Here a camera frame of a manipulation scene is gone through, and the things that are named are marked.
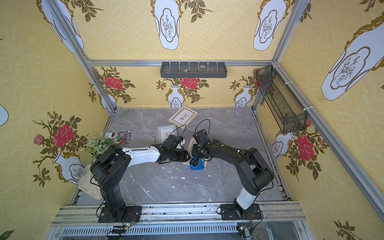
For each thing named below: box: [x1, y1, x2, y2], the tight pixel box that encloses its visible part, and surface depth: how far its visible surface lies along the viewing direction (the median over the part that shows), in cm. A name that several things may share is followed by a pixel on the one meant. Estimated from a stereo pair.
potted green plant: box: [79, 132, 120, 159], surface depth 80 cm
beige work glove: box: [78, 163, 103, 200], surface depth 84 cm
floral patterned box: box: [111, 130, 132, 145], surface depth 106 cm
